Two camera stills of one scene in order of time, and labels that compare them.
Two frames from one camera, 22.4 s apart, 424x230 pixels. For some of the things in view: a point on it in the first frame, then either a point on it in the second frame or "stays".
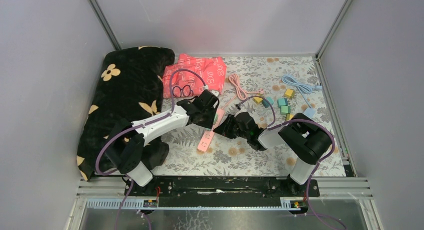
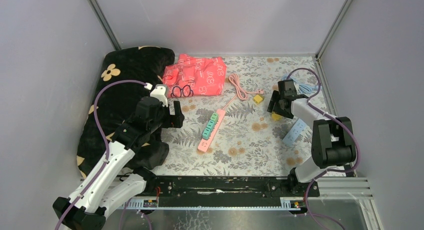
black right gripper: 224,128 → 275,98
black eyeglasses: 186,91 stays
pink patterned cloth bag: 191,76 stays
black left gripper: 208,123 → 173,120
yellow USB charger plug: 257,100 stays
